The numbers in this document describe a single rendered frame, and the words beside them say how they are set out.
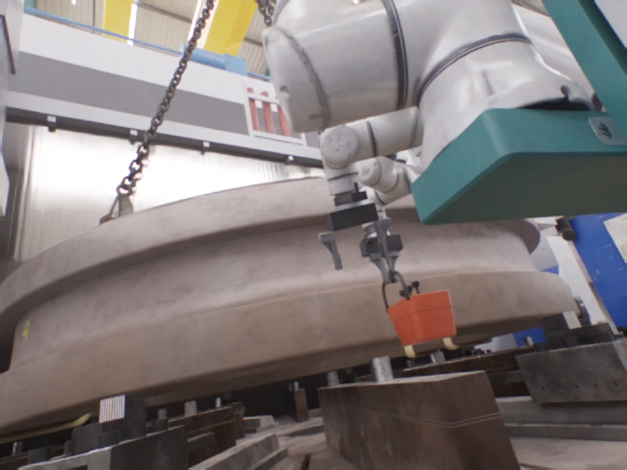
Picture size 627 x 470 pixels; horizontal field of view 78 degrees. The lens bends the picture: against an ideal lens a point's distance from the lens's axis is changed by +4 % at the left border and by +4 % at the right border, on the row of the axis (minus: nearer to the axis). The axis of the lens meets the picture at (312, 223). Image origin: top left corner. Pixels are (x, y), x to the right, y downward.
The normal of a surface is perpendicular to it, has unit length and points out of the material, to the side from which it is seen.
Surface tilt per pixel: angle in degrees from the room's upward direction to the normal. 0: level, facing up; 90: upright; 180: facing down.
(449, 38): 90
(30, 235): 90
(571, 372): 90
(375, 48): 120
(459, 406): 90
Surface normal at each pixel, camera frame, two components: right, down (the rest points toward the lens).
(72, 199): 0.49, -0.42
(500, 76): -0.37, -0.63
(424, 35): -0.10, 0.16
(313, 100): 0.06, 0.68
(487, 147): -0.95, 0.06
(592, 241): -0.85, -0.04
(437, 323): 0.15, -0.29
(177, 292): -0.22, -0.34
